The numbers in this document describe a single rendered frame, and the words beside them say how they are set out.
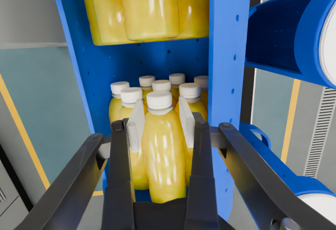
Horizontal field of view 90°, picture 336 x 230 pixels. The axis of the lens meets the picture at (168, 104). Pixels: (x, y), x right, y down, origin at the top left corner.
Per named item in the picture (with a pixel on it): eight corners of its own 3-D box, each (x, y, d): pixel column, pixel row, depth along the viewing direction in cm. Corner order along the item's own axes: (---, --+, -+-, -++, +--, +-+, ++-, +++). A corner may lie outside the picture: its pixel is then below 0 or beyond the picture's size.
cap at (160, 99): (175, 102, 28) (174, 91, 27) (168, 111, 24) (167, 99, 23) (153, 101, 29) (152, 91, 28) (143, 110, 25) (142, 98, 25)
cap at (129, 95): (125, 105, 29) (123, 95, 28) (119, 99, 32) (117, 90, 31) (146, 100, 30) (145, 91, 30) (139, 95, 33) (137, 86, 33)
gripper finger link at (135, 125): (138, 152, 16) (130, 153, 16) (145, 120, 22) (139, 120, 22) (134, 123, 15) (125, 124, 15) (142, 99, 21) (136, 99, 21)
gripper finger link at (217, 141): (198, 136, 13) (235, 133, 13) (188, 112, 18) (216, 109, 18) (198, 152, 14) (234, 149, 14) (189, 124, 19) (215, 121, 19)
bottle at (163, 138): (189, 182, 35) (186, 98, 28) (182, 214, 29) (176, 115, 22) (157, 177, 37) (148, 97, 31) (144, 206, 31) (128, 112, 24)
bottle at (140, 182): (134, 196, 33) (117, 109, 27) (124, 174, 39) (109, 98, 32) (166, 181, 36) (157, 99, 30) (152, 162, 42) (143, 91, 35)
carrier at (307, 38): (243, 8, 112) (203, 26, 115) (467, -82, 30) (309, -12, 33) (252, 50, 122) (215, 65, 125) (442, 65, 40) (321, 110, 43)
